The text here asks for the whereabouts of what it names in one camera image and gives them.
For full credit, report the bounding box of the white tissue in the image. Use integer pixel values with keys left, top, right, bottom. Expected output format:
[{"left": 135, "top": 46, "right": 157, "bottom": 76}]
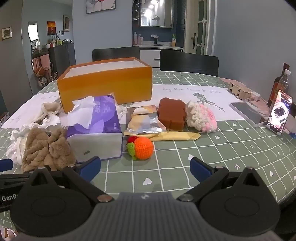
[{"left": 6, "top": 114, "right": 61, "bottom": 167}]

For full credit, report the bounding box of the brown plush cloth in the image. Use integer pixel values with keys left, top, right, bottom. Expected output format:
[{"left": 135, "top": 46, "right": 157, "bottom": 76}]
[{"left": 22, "top": 128, "right": 76, "bottom": 172}]

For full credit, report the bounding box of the yellow cloth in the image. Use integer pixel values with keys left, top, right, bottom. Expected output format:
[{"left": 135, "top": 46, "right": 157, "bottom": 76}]
[{"left": 124, "top": 131, "right": 201, "bottom": 142}]

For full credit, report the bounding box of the pink white crochet piece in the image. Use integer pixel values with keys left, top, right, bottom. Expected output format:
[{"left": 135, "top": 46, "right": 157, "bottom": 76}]
[{"left": 185, "top": 101, "right": 217, "bottom": 133}]

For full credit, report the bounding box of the orange crochet ball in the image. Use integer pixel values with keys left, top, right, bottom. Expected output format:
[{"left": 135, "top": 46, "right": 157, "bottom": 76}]
[{"left": 126, "top": 136, "right": 154, "bottom": 161}]

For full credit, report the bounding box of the brown bear-shaped sponge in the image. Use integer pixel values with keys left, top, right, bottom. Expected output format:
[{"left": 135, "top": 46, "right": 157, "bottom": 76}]
[{"left": 157, "top": 97, "right": 186, "bottom": 131}]

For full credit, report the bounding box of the silver foil snack bag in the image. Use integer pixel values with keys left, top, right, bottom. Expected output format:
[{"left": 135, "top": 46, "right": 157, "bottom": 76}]
[{"left": 124, "top": 105, "right": 167, "bottom": 136}]

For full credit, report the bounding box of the cream fleece sock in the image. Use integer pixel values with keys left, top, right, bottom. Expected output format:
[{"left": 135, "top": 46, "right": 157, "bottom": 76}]
[{"left": 32, "top": 102, "right": 61, "bottom": 123}]

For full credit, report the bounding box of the orange cardboard box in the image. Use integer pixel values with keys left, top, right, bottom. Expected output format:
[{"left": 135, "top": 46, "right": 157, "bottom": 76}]
[{"left": 57, "top": 57, "right": 152, "bottom": 113}]

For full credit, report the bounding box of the purple tissue box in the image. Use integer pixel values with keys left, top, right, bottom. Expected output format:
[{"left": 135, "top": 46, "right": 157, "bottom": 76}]
[{"left": 66, "top": 95, "right": 122, "bottom": 163}]

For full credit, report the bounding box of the white printed paper sheet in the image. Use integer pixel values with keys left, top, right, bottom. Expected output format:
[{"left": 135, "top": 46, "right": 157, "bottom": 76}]
[{"left": 2, "top": 84, "right": 243, "bottom": 129}]

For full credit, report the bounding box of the grey tablet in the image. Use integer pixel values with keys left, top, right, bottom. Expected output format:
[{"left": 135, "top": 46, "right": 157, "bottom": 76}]
[{"left": 229, "top": 101, "right": 267, "bottom": 127}]

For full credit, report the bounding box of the smartphone on stand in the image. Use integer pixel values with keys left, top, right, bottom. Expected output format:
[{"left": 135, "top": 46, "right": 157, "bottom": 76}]
[{"left": 266, "top": 90, "right": 292, "bottom": 136}]

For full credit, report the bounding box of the black chair left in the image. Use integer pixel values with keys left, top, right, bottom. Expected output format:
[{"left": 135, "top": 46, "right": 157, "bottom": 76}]
[{"left": 92, "top": 46, "right": 140, "bottom": 62}]

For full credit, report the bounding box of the black chair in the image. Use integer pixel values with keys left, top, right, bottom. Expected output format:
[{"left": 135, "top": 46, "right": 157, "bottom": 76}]
[
  {"left": 92, "top": 46, "right": 140, "bottom": 62},
  {"left": 159, "top": 49, "right": 219, "bottom": 76}
]

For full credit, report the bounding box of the black chair right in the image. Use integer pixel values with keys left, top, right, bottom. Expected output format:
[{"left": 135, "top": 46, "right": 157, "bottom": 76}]
[{"left": 159, "top": 49, "right": 219, "bottom": 76}]

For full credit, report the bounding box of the black sideboard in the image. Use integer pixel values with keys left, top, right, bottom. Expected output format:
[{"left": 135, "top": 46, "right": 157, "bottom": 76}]
[{"left": 49, "top": 43, "right": 76, "bottom": 76}]

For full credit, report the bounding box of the clear plastic bottle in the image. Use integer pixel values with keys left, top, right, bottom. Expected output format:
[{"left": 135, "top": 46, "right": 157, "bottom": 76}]
[{"left": 277, "top": 69, "right": 291, "bottom": 93}]

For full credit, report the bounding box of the white drawer cabinet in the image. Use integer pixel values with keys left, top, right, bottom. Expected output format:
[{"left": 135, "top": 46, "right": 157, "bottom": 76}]
[{"left": 139, "top": 45, "right": 183, "bottom": 69}]

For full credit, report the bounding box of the yellow green bottle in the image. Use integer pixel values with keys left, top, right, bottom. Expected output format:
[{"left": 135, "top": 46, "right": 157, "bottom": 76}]
[{"left": 171, "top": 34, "right": 176, "bottom": 47}]

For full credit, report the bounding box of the wall mirror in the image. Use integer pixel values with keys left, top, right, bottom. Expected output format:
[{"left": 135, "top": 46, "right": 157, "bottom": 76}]
[{"left": 140, "top": 0, "right": 174, "bottom": 29}]

